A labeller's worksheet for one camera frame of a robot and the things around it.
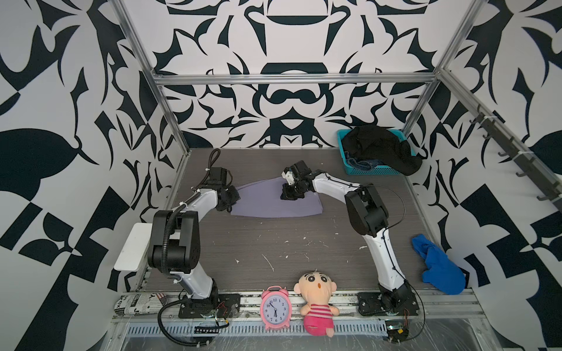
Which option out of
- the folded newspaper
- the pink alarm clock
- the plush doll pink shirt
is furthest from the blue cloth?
the folded newspaper

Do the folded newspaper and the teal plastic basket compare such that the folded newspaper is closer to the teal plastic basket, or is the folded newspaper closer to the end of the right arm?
the end of the right arm

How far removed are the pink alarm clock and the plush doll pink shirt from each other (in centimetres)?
5

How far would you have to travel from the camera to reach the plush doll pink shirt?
26.5 inches

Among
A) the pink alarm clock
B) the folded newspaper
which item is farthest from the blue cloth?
the folded newspaper

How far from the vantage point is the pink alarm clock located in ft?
2.29

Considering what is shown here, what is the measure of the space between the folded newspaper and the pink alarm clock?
1.12 ft

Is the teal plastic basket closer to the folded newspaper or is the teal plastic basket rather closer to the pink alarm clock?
the pink alarm clock

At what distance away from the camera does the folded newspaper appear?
0.72 metres

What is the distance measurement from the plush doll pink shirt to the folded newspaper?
460 millimetres

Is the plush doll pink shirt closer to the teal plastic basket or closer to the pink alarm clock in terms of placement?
the pink alarm clock

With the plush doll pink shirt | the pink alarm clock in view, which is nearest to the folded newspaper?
the pink alarm clock

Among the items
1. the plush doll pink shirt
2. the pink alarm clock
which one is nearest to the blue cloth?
the plush doll pink shirt
